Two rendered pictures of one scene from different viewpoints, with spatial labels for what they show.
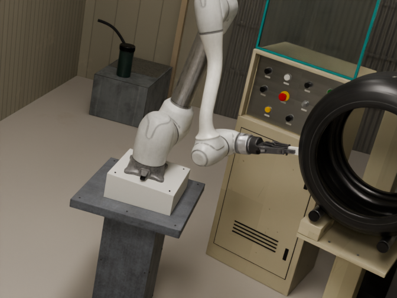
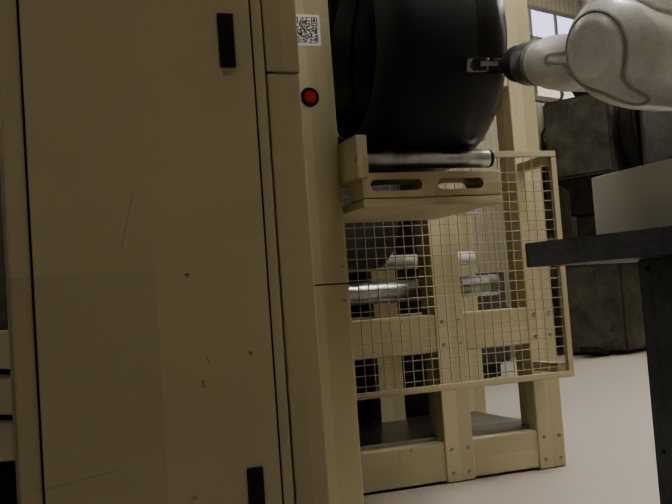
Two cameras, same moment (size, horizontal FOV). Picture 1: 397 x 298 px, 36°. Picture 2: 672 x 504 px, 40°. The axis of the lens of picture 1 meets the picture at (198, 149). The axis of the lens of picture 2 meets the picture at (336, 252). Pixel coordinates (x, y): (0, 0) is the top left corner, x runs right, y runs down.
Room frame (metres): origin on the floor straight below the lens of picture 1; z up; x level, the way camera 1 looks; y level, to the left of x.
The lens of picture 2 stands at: (4.02, 0.70, 0.57)
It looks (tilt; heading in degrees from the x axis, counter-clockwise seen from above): 3 degrees up; 222
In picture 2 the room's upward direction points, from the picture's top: 4 degrees counter-clockwise
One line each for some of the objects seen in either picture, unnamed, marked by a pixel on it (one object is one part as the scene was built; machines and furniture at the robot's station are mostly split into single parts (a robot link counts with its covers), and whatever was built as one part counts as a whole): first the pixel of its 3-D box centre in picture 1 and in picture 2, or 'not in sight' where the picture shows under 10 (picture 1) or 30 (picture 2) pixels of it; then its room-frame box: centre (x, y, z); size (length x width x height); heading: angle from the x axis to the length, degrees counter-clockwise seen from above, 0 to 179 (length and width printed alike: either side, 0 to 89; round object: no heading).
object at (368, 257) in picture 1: (354, 237); (402, 209); (2.20, -0.70, 0.80); 0.37 x 0.36 x 0.02; 62
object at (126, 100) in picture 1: (129, 67); not in sight; (5.25, 0.77, 0.38); 0.78 x 0.62 x 0.77; 172
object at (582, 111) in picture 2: not in sight; (605, 201); (-3.39, -2.81, 1.29); 1.32 x 1.19 x 2.58; 169
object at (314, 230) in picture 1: (325, 215); (425, 186); (2.27, -0.58, 0.83); 0.36 x 0.09 x 0.06; 152
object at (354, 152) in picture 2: not in sight; (333, 170); (2.36, -0.78, 0.90); 0.40 x 0.03 x 0.10; 62
